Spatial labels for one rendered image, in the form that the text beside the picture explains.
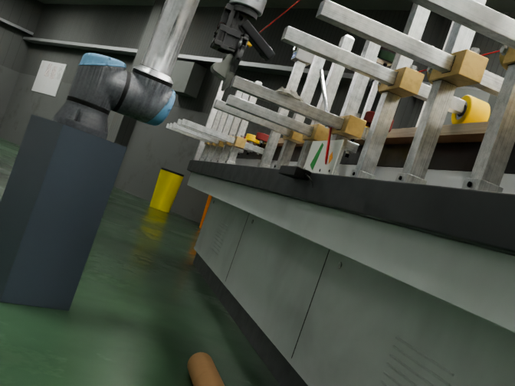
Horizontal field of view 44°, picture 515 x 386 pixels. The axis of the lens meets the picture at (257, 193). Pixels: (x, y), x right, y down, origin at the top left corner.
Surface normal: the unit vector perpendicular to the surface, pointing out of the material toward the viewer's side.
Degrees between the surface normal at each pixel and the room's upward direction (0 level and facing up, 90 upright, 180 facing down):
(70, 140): 90
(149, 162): 90
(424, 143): 90
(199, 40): 90
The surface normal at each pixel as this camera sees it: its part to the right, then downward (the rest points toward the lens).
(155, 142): -0.67, -0.25
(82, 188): 0.66, 0.22
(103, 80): 0.43, 0.13
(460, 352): -0.92, -0.33
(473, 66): 0.22, 0.07
